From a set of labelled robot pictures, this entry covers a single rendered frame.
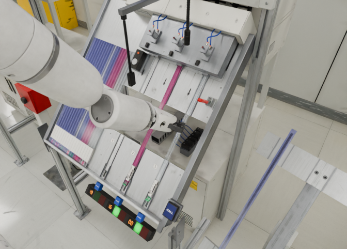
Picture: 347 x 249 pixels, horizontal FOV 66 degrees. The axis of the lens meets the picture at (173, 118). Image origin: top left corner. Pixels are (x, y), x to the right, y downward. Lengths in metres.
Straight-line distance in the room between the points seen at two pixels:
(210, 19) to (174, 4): 0.16
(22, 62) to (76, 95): 0.11
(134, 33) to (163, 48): 0.21
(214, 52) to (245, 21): 0.13
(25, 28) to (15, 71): 0.06
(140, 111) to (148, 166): 0.41
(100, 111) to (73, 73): 0.16
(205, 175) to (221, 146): 0.20
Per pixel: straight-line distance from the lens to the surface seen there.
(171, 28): 1.00
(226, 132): 1.41
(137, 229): 1.05
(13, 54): 0.39
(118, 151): 1.07
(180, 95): 0.96
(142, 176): 1.01
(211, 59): 0.90
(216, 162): 1.27
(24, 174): 2.26
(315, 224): 1.99
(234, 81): 0.92
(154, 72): 1.04
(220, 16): 0.93
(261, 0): 0.90
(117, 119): 0.56
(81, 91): 0.46
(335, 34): 2.45
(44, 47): 0.41
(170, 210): 0.91
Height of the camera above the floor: 1.59
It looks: 42 degrees down
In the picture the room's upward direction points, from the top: straight up
